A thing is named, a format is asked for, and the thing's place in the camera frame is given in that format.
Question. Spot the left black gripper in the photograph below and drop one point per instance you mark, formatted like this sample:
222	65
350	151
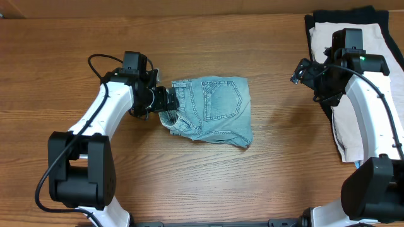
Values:
168	99

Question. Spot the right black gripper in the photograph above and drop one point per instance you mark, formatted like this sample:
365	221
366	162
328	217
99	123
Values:
304	73

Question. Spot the light blue denim shorts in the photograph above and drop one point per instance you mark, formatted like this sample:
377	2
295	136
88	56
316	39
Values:
212	109

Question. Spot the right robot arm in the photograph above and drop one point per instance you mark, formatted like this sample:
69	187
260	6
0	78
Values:
374	192

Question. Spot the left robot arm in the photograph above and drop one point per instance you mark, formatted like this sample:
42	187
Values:
81	175

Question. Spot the black folded garment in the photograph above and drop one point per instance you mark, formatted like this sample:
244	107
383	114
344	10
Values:
362	16

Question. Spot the pale pink folded shorts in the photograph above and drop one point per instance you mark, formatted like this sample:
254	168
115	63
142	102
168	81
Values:
361	127

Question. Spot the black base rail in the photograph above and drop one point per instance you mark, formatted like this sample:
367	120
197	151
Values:
270	223

